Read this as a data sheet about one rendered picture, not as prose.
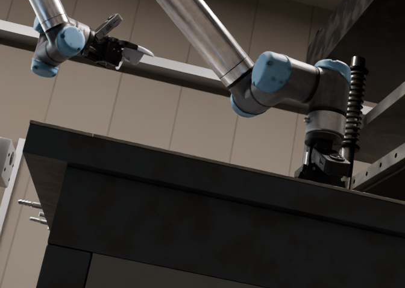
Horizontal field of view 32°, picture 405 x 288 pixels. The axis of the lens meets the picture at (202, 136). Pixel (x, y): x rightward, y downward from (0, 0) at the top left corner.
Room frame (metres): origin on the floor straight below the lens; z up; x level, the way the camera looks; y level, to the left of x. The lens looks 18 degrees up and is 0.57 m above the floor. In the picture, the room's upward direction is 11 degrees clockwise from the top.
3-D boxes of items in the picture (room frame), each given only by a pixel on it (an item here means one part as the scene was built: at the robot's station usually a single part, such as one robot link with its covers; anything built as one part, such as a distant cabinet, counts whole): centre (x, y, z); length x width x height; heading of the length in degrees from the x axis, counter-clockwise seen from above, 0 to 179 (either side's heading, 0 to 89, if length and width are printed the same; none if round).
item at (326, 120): (1.26, -0.23, 1.05); 0.08 x 0.08 x 0.05
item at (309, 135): (1.26, -0.23, 0.97); 0.09 x 0.08 x 0.12; 5
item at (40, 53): (1.85, 0.47, 1.34); 0.11 x 0.08 x 0.11; 32
